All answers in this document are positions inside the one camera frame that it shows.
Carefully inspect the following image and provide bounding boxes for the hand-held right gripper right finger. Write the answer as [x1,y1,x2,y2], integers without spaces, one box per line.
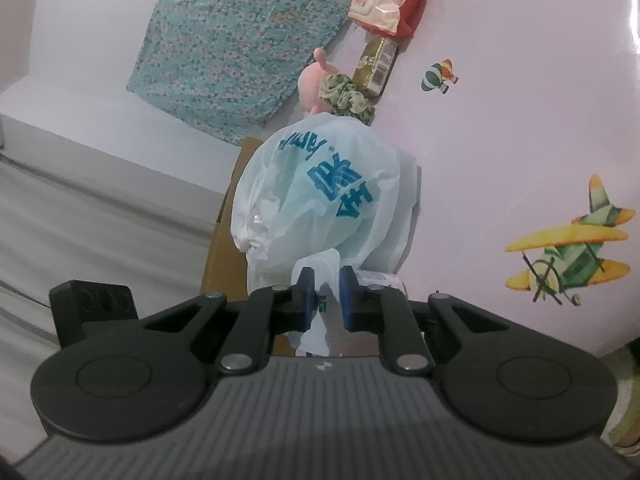
[339,266,511,377]

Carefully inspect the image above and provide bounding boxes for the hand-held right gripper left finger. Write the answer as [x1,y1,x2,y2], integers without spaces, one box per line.
[142,266,317,376]

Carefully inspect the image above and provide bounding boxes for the brown cardboard box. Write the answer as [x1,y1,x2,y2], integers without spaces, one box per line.
[200,137,282,357]

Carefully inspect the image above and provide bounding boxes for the white plastic bag blue print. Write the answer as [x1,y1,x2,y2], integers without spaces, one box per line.
[229,112,419,357]

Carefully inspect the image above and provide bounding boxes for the green floral scrunchie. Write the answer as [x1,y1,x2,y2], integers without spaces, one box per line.
[320,73,377,127]

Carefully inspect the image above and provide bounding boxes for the pink plush toy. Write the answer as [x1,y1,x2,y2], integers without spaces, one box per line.
[297,47,339,117]

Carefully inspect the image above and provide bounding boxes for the pink printed mat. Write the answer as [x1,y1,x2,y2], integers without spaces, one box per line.
[260,0,640,362]

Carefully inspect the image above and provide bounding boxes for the gold box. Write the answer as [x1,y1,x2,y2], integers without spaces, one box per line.
[352,36,400,98]

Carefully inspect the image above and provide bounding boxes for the teal floral cloth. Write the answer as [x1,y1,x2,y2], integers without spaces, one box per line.
[125,0,351,148]

